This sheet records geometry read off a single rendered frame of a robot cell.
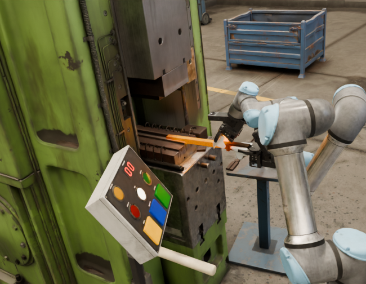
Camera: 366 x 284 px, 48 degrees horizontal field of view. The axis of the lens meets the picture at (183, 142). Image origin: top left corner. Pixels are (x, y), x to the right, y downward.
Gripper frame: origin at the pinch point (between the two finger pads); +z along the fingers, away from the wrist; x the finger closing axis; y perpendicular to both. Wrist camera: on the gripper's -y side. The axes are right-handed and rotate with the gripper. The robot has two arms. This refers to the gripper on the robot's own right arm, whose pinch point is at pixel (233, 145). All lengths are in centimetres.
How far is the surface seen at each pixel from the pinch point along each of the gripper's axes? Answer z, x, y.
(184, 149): 24.8, -3.1, 4.5
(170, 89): 24.4, -7.4, -27.3
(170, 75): 24.3, -5.9, -33.4
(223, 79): 182, 332, 100
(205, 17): 377, 637, 83
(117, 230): 6, -72, -6
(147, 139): 45.9, -3.9, 2.1
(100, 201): 9, -73, -17
